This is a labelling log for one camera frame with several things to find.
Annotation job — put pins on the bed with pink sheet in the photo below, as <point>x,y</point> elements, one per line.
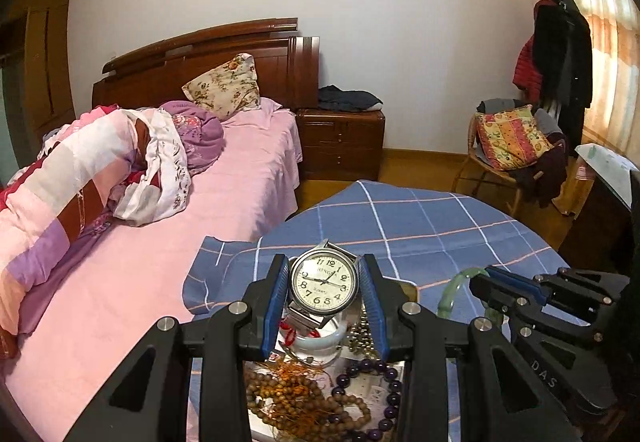
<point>200,202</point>

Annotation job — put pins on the wooden bed headboard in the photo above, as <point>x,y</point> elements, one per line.
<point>200,51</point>

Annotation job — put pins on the grey garment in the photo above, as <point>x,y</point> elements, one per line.
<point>500,104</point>

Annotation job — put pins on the pink patchwork quilt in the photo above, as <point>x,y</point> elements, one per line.
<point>65,182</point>

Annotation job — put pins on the red hanging jacket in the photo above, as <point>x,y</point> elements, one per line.
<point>525,66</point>

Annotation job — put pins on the black hanging coat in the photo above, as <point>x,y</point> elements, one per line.
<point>570,56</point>

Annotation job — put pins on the yellow patterned curtain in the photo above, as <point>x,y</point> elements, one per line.
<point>610,46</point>

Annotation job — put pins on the wooden wardrobe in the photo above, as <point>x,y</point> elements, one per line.
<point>45,61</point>

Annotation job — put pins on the dark folded clothes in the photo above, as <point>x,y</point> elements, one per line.
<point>350,99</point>

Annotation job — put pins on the colourful patterned cushion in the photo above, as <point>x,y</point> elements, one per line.
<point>510,136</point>

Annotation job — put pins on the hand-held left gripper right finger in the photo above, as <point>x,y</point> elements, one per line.
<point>375,312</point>

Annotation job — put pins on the dark wooden cabinet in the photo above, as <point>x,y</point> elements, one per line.
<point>600,232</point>

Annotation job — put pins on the floral pillow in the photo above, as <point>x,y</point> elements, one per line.
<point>225,86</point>

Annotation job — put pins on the beige cloth bag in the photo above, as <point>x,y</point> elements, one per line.
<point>575,192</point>

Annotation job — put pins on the wooden nightstand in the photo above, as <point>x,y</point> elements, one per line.
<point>340,141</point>

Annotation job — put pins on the wicker chair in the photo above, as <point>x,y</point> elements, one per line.
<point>470,171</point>

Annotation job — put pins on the blue checked tablecloth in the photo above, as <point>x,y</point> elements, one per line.
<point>425,232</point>

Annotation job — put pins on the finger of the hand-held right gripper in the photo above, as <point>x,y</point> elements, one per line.
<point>505,299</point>
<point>520,284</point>

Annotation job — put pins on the purple blanket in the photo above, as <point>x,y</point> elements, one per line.
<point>200,136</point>

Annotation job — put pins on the clear jewellery tray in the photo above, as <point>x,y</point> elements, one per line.
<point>372,389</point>

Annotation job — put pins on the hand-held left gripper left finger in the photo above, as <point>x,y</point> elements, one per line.
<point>272,307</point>

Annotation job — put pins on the dark green jade bangle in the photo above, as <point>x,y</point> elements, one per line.
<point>447,292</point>

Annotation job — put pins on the dark maroon garment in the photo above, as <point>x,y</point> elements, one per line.
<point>545,171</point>

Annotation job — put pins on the pale jade bangle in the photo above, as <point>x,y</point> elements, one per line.
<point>320,354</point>

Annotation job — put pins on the wristwatch with metal band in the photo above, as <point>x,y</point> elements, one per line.
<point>322,284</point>

